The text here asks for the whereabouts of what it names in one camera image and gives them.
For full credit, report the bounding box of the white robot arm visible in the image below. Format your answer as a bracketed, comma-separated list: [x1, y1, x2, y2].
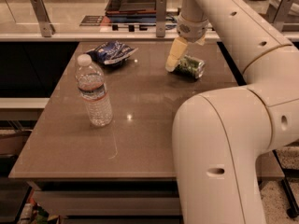
[165, 0, 299, 224]

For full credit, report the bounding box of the grey table with drawers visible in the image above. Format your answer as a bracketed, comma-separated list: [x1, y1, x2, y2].
[8, 40, 285, 224]

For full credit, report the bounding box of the middle metal glass bracket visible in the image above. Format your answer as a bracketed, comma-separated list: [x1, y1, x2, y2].
[156, 0, 167, 37]

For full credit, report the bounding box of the green soda can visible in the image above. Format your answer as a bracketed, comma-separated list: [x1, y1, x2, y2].
[174, 55, 206, 79]

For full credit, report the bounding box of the right metal glass bracket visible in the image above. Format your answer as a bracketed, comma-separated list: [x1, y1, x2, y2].
[265, 0, 294, 32]

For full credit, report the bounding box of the blue chip bag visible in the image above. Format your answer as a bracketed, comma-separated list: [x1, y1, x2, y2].
[87, 41, 137, 65]

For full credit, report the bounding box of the clear plastic water bottle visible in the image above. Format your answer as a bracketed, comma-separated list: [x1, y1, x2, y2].
[75, 54, 113, 127]

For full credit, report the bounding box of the left metal glass bracket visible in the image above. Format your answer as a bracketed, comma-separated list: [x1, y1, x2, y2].
[30, 0, 55, 37]

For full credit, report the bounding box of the orange framed tablet tray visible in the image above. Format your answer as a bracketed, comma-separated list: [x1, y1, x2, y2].
[105, 0, 156, 16]

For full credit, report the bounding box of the metal glass bracket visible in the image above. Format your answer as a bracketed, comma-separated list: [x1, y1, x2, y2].
[156, 0, 167, 37]
[265, 0, 294, 32]
[30, 0, 55, 37]

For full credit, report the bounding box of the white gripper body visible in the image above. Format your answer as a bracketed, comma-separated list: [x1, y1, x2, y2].
[177, 13, 208, 43]

